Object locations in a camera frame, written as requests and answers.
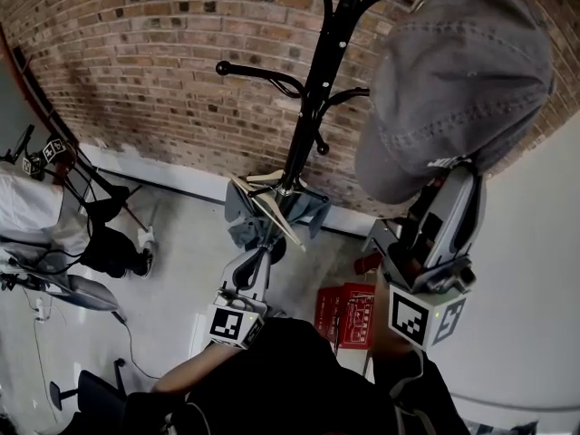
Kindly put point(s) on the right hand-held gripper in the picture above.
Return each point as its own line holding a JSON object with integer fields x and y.
{"x": 408, "y": 315}

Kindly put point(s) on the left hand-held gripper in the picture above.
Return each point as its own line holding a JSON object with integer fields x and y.
{"x": 229, "y": 324}

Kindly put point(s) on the grey baseball cap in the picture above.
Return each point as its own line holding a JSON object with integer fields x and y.
{"x": 453, "y": 84}

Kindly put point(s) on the black metal coat rack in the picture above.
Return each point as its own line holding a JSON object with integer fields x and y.
{"x": 317, "y": 84}

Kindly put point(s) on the person's right forearm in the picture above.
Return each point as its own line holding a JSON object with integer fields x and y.
{"x": 394, "y": 356}

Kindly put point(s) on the person's left forearm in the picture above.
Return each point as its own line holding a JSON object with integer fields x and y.
{"x": 190, "y": 372}

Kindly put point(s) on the grey garment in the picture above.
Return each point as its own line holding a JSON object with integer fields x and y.
{"x": 242, "y": 231}

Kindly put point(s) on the light wooden clothes hanger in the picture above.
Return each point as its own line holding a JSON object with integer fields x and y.
{"x": 278, "y": 215}

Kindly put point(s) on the red fire extinguisher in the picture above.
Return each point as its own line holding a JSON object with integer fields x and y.
{"x": 366, "y": 264}

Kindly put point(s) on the red fire equipment box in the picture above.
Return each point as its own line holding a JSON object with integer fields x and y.
{"x": 344, "y": 320}

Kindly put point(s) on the person's black clothing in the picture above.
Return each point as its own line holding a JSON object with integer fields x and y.
{"x": 281, "y": 379}

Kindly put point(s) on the white sheet on floor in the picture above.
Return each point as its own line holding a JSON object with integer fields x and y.
{"x": 145, "y": 237}

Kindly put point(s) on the black bag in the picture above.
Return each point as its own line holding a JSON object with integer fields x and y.
{"x": 109, "y": 204}

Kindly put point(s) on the grey office chair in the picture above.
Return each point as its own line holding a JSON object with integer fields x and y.
{"x": 90, "y": 295}

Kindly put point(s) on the black office chair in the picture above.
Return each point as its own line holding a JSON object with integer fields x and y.
{"x": 97, "y": 397}

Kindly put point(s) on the white power strip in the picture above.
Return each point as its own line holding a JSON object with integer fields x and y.
{"x": 41, "y": 311}

